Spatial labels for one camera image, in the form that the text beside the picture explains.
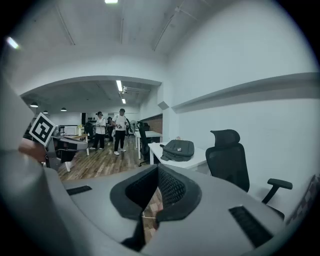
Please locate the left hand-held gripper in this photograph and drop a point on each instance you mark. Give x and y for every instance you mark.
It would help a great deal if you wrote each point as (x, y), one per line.
(42, 128)

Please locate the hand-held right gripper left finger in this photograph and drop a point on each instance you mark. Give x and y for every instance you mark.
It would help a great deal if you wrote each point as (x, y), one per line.
(95, 212)

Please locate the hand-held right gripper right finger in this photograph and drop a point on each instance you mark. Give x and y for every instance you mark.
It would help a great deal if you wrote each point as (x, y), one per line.
(205, 225)

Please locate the dark grey backpack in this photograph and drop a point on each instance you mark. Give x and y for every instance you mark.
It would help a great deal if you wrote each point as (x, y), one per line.
(178, 153)

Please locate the person's left forearm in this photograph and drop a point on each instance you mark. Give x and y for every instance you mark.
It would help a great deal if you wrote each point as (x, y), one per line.
(30, 150)

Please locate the white cabinet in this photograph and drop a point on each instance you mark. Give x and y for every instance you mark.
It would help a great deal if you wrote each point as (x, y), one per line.
(71, 130)

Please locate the black mesh office chair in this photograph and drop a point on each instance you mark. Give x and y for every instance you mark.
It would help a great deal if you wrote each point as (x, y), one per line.
(227, 160)

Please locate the ceiling tube light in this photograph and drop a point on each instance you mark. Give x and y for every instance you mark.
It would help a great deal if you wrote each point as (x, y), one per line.
(111, 1)
(123, 101)
(119, 85)

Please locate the standing fan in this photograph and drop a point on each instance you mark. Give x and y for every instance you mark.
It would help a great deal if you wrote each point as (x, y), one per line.
(133, 124)

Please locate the red white checkered cloth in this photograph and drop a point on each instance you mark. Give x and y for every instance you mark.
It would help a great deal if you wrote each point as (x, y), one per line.
(307, 197)

